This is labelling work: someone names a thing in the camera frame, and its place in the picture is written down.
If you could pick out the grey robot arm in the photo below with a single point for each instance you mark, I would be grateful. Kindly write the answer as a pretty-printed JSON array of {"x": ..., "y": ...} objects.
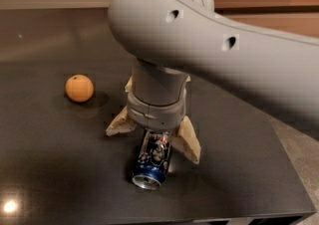
[{"x": 276, "y": 72}]

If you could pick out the orange fruit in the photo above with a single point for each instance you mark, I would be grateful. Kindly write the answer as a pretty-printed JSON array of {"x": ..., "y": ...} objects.
[{"x": 79, "y": 88}]

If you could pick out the blue pepsi can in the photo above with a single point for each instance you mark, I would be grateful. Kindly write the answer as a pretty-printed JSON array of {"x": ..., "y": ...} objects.
[{"x": 152, "y": 164}]

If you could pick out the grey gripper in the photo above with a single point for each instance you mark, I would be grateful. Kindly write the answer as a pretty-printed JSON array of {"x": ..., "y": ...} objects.
[{"x": 156, "y": 113}]

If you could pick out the brown chips bag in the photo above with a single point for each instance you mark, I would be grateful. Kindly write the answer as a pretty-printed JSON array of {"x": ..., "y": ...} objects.
[{"x": 127, "y": 84}]

